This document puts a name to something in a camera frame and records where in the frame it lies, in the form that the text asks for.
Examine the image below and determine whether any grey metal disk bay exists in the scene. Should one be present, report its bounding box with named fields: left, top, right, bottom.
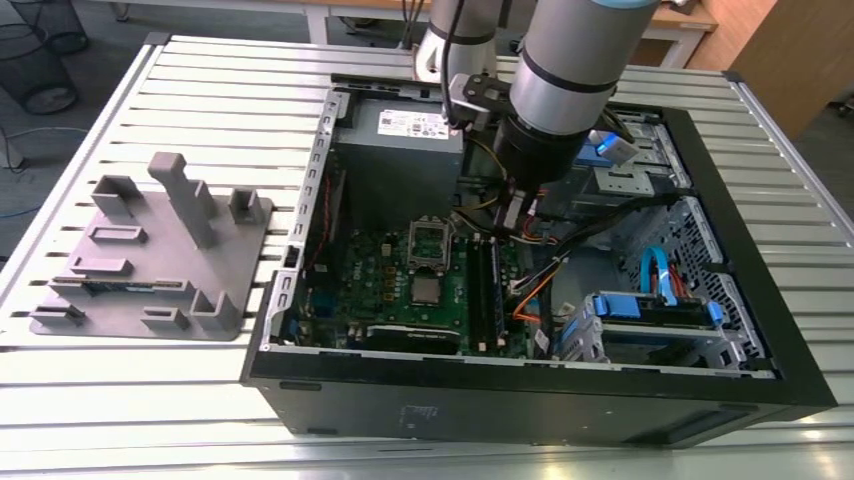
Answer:
left=557, top=292, right=777, bottom=375

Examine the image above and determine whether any black graphics card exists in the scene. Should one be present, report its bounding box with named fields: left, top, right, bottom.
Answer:
left=366, top=324, right=463, bottom=357

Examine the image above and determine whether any thin black camera cable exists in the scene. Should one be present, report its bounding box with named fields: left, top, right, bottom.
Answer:
left=437, top=0, right=473, bottom=132

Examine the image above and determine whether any grey power supply unit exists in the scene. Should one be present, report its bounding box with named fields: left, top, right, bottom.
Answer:
left=331, top=97, right=466, bottom=231

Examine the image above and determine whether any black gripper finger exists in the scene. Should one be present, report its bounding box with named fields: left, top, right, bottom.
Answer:
left=494, top=183, right=546, bottom=237

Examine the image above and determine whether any thin wire locking lever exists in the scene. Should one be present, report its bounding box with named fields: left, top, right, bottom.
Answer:
left=442, top=215, right=459, bottom=276

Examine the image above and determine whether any metal socket cover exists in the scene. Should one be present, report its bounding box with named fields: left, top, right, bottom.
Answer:
left=407, top=214, right=457, bottom=274

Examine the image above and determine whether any green motherboard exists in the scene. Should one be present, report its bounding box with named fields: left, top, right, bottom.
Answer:
left=303, top=227, right=537, bottom=359

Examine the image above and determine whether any white camera black bracket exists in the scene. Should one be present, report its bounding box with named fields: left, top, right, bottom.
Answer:
left=587, top=128, right=643, bottom=167

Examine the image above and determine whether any multicolour power wire bundle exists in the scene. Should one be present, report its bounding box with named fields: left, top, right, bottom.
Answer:
left=510, top=254, right=569, bottom=326

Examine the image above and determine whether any hard disk in blue carrier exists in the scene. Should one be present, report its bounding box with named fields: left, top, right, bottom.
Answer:
left=586, top=292, right=726, bottom=331

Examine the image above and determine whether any large black mesh wastebasket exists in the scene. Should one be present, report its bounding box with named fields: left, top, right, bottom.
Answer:
left=0, top=22, right=80, bottom=115

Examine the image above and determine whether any wooden desk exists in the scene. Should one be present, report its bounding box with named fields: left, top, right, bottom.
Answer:
left=626, top=0, right=721, bottom=69

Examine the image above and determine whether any blue flat data wire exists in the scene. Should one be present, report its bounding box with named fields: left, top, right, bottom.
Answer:
left=638, top=247, right=682, bottom=306

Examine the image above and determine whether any black sleeved cable bundle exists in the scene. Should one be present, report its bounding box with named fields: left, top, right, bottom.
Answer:
left=519, top=192, right=696, bottom=361

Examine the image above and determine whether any grey metal drive cage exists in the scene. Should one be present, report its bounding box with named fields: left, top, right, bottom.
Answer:
left=566, top=107, right=696, bottom=221

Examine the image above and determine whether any small black mesh wastebasket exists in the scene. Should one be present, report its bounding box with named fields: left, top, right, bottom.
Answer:
left=26, top=0, right=92, bottom=55

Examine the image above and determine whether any black RAM slot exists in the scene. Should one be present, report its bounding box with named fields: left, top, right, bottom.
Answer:
left=465, top=233, right=490, bottom=351
left=485, top=234, right=510, bottom=349

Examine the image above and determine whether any RAM stick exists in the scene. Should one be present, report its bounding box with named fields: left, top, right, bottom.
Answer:
left=80, top=281, right=162, bottom=295

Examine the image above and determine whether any white framed desk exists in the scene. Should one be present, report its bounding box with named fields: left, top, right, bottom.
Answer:
left=303, top=0, right=435, bottom=51

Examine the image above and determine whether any silver CPU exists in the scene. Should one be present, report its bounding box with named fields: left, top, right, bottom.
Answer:
left=411, top=276, right=443, bottom=305

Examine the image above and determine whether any black PC case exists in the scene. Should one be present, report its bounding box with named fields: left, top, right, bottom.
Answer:
left=238, top=73, right=840, bottom=449

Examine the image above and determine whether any grey plastic parts rack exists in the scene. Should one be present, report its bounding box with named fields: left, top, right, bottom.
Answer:
left=30, top=152, right=277, bottom=342

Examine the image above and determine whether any brown wooden cabinet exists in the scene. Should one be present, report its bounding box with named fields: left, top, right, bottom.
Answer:
left=726, top=0, right=854, bottom=141

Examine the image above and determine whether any blue plastic drive latch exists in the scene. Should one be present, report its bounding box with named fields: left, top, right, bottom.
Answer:
left=574, top=142, right=619, bottom=169

